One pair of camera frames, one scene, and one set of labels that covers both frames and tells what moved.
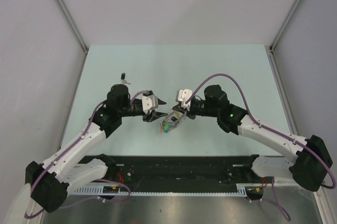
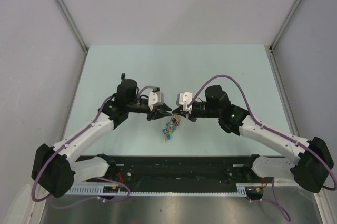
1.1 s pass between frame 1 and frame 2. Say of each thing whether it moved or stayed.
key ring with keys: moved
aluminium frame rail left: stayed
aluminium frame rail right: stayed
